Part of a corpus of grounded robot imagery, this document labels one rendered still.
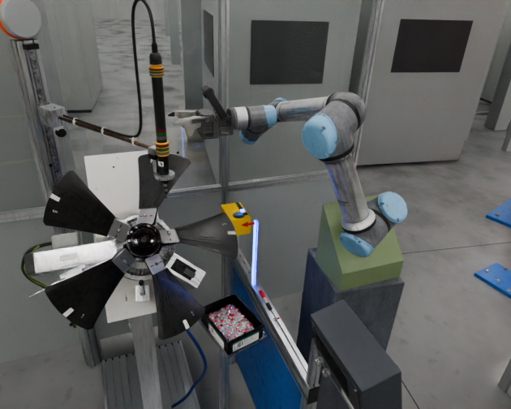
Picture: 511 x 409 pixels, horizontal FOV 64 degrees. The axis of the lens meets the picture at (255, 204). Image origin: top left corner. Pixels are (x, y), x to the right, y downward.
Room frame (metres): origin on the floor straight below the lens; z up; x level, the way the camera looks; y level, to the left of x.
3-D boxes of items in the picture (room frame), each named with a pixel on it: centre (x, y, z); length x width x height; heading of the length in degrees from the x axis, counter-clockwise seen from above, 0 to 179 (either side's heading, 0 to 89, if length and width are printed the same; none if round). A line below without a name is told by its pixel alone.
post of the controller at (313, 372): (0.91, -0.21, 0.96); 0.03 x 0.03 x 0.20; 22
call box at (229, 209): (1.68, 0.09, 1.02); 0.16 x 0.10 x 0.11; 22
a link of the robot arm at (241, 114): (1.36, 0.07, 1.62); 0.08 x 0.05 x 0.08; 22
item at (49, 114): (1.61, 0.84, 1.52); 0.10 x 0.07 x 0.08; 57
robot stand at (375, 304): (1.39, -0.43, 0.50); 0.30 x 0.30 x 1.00; 15
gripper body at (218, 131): (1.33, 0.15, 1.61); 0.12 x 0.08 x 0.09; 112
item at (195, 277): (1.32, 0.28, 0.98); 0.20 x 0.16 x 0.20; 22
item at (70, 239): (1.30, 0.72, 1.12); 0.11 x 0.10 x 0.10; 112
